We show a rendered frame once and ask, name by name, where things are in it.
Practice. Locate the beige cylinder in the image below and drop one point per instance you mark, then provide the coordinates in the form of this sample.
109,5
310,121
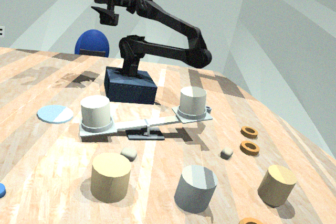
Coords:
110,177
276,185

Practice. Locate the orange ring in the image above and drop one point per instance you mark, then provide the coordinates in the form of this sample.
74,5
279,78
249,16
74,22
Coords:
244,149
249,132
250,221

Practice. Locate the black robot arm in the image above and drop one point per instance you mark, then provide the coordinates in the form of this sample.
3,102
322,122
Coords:
133,47

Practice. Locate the white balance beam with round pans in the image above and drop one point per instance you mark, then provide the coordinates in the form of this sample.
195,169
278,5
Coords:
143,130

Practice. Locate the pale grey pebble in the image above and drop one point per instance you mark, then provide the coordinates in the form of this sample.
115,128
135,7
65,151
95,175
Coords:
129,153

